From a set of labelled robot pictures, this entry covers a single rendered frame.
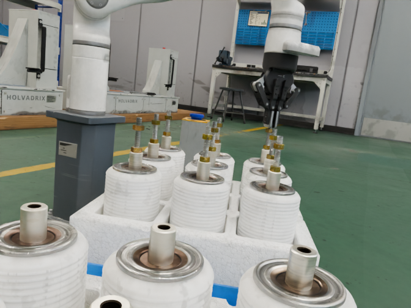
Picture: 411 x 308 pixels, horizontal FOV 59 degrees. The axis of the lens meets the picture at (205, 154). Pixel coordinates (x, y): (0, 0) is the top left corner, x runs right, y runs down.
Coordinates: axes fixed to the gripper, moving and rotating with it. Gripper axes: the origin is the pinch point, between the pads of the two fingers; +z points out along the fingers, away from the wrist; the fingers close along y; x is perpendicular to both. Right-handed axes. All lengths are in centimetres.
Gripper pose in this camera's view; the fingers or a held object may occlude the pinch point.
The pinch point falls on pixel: (271, 118)
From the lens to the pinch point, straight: 83.6
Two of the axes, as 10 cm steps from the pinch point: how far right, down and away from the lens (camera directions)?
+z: -1.2, 9.8, 1.8
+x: 4.9, 2.1, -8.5
